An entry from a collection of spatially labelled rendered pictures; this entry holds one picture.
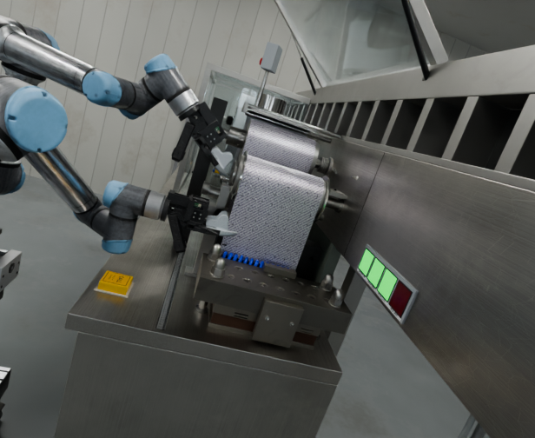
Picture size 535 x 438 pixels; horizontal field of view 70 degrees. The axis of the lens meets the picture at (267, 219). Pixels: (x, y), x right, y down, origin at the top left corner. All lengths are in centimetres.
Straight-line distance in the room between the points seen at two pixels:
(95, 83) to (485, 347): 92
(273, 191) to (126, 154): 392
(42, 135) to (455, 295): 78
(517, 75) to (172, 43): 432
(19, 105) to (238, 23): 417
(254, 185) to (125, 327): 48
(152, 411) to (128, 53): 423
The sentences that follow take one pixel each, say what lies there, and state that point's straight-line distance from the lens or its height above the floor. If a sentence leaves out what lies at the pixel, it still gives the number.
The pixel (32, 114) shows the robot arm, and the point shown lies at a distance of 85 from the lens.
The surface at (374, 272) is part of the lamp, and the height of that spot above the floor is 118.
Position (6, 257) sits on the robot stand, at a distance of 146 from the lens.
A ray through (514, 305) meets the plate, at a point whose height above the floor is 130.
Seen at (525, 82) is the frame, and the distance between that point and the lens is 74.
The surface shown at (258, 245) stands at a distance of 112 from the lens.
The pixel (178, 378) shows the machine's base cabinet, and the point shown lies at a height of 79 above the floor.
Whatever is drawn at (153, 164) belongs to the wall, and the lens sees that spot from 488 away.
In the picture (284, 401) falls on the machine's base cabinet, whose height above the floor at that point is 79.
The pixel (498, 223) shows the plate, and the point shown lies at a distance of 65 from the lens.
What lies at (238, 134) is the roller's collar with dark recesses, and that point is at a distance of 133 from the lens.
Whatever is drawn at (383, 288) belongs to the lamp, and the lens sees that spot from 85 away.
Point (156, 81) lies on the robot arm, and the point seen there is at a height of 142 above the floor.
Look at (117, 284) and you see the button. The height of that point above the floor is 92.
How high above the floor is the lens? 141
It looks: 13 degrees down
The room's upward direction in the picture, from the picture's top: 19 degrees clockwise
